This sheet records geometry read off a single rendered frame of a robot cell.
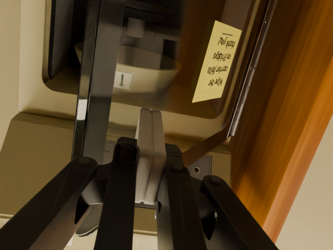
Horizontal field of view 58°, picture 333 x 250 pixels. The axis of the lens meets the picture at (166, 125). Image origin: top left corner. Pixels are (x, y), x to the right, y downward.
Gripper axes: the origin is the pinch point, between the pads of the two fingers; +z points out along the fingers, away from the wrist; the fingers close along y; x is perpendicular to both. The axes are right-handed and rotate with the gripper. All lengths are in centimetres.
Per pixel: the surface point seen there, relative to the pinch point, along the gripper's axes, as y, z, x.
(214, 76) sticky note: 6.4, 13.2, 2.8
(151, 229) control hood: 4.1, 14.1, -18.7
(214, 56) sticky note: 5.6, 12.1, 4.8
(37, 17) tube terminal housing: -15.0, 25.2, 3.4
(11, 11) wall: -35, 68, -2
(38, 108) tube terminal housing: -14.2, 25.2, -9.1
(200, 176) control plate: 10.1, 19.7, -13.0
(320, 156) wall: 64, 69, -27
